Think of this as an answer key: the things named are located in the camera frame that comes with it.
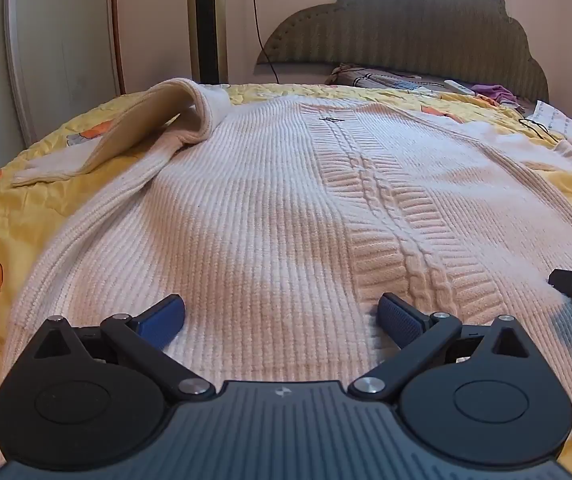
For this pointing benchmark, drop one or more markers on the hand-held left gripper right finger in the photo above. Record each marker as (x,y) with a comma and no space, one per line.
(395,317)

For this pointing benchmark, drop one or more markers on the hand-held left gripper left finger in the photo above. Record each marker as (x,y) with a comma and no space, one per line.
(166,317)

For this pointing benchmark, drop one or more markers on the pale pink knit sweater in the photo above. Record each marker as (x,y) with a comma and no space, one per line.
(246,220)

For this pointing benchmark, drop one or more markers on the white printed cloth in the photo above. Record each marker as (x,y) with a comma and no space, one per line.
(563,122)

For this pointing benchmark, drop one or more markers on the purple cloth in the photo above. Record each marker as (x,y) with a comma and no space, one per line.
(493,94)

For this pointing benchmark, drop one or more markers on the white remote control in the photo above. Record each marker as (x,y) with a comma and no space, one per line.
(458,87)

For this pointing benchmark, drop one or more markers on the grey patterned folded quilt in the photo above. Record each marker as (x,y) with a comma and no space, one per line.
(375,79)

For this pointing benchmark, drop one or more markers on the grey-green padded headboard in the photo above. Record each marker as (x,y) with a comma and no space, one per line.
(415,25)

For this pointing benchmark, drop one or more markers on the gold tower fan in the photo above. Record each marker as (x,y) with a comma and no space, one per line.
(207,20)

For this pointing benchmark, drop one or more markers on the white wardrobe with flower stickers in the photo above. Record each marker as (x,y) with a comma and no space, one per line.
(56,35)

